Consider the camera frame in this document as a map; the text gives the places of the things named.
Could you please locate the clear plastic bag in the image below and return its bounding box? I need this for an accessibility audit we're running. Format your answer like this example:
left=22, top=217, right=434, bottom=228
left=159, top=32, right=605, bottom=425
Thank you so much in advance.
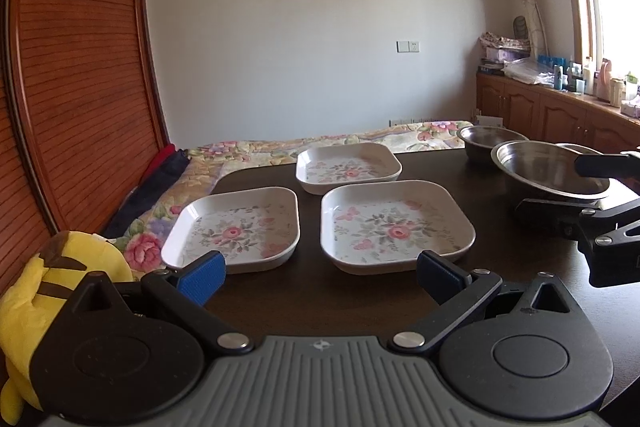
left=502, top=57, right=554, bottom=86

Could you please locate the large steel bowl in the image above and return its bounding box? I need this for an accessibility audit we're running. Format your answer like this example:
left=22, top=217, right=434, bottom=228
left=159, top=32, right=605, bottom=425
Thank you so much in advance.
left=491, top=140, right=611, bottom=202

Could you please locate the floral bed quilt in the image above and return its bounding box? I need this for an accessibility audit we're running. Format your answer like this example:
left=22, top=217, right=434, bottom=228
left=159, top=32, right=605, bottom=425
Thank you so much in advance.
left=110, top=120, right=470, bottom=275

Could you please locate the white wall switch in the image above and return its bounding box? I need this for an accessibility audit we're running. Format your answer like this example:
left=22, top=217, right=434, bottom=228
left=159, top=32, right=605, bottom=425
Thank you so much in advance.
left=396, top=40, right=420, bottom=53

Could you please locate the dark blue blanket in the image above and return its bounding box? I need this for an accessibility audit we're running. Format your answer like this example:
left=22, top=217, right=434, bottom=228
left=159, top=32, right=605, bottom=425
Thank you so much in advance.
left=101, top=150, right=190, bottom=239

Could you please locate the wooden sideboard cabinet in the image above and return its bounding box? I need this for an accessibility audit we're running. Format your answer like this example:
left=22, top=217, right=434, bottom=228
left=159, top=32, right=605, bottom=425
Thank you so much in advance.
left=476, top=74, right=639, bottom=154

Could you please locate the wall socket strip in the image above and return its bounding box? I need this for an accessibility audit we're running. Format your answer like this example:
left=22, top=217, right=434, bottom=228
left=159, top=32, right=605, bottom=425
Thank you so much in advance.
left=388, top=118, right=425, bottom=127

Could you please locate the yellow plush toy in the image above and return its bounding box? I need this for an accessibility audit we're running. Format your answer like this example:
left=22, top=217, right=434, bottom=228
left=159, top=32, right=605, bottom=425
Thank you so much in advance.
left=1, top=231, right=134, bottom=426

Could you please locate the stack of papers and boxes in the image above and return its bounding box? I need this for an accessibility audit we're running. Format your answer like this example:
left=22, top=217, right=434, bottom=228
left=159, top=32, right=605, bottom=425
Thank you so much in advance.
left=478, top=31, right=530, bottom=75

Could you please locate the small steel bowl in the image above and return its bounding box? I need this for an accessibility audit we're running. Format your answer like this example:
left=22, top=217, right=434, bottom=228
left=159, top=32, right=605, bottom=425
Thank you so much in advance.
left=457, top=124, right=527, bottom=164

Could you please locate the pink bottle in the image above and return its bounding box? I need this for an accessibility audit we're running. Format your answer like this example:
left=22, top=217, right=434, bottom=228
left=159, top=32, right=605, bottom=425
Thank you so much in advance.
left=597, top=58, right=612, bottom=103

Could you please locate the red cloth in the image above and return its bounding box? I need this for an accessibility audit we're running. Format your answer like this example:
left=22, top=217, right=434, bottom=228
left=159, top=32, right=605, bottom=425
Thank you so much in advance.
left=139, top=143, right=176, bottom=184

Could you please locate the wooden louvered wardrobe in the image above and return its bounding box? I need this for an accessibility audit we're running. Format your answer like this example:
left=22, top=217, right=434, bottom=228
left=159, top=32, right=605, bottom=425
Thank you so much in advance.
left=1, top=0, right=168, bottom=286

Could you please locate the floral square plate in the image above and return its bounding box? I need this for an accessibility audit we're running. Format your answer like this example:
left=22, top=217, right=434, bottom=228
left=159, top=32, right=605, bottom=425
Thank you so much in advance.
left=295, top=143, right=402, bottom=195
left=162, top=186, right=300, bottom=274
left=320, top=180, right=476, bottom=275

